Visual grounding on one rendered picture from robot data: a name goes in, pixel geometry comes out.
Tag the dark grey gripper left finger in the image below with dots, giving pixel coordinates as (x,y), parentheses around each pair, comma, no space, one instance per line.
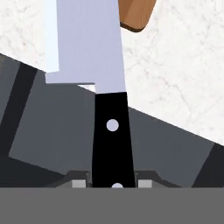
(76,178)

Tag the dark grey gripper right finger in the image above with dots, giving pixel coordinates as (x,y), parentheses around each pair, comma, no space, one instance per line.
(147,178)

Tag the wooden cutting board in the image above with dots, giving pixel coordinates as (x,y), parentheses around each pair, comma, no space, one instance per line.
(136,13)

